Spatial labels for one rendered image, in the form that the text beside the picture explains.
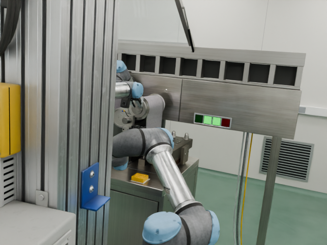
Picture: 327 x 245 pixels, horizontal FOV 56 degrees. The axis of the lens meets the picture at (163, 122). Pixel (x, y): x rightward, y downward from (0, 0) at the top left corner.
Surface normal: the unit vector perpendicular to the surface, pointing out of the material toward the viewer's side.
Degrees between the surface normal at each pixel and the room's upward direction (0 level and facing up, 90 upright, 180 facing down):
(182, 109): 90
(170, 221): 8
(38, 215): 0
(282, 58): 90
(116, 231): 90
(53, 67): 90
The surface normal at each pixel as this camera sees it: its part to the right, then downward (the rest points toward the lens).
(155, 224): -0.03, -0.97
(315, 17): -0.39, 0.14
